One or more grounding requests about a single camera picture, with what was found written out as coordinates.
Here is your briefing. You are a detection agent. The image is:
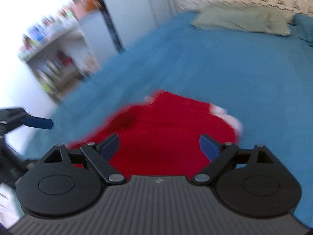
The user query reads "white shelf unit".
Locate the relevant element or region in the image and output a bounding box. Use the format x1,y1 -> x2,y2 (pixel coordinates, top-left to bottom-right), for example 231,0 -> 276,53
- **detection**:
19,0 -> 101,103

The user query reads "blue bed sheet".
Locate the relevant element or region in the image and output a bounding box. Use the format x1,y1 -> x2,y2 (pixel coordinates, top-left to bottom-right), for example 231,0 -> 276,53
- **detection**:
25,12 -> 312,226

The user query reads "green pillow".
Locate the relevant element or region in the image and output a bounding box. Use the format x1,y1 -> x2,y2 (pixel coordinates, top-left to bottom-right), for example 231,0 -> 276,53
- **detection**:
191,3 -> 291,36

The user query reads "white wardrobe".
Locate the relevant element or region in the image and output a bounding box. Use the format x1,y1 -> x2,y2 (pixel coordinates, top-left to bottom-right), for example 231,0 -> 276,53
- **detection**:
97,0 -> 176,52

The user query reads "folded blue duvet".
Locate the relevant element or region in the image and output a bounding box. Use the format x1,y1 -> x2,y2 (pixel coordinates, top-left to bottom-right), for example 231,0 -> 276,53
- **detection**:
291,14 -> 313,47

